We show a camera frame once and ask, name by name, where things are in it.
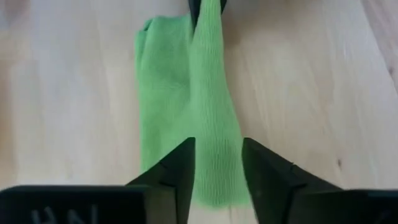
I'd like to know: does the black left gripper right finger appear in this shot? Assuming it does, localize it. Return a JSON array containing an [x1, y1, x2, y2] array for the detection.
[[242, 138, 398, 224]]

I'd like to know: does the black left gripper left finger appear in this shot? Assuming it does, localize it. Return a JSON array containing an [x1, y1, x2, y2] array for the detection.
[[0, 138, 196, 224]]

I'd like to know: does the green microfiber towel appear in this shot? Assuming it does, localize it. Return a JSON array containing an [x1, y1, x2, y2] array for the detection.
[[134, 0, 251, 208]]

